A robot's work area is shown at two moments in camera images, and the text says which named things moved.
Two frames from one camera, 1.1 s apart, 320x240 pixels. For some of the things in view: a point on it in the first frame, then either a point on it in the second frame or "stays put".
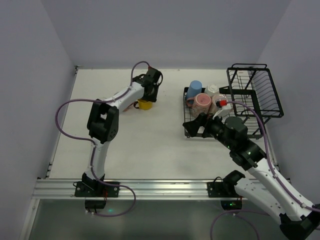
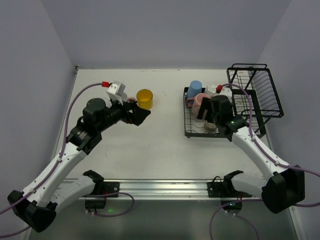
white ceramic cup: x=212 y=89 stays put
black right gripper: x=206 y=127 → x=205 y=110
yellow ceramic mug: x=143 y=104 stays put
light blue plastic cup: x=194 y=88 stays put
